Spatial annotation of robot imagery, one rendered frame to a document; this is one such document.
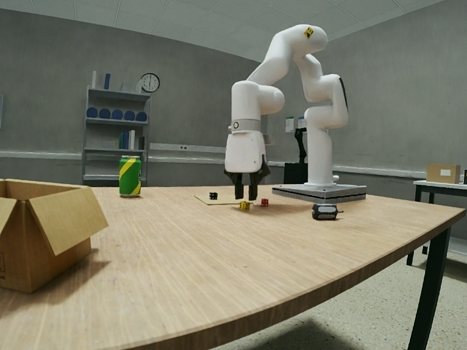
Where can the brown cardboard box with flaps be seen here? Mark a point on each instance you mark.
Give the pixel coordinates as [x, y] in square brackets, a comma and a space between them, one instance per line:
[65, 219]

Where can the yellow die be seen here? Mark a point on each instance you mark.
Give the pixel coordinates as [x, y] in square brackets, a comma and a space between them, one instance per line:
[244, 205]

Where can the green drink can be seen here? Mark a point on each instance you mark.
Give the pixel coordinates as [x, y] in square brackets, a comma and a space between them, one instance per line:
[130, 176]

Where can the beige square mat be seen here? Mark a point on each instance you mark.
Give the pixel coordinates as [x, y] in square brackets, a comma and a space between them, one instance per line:
[222, 200]

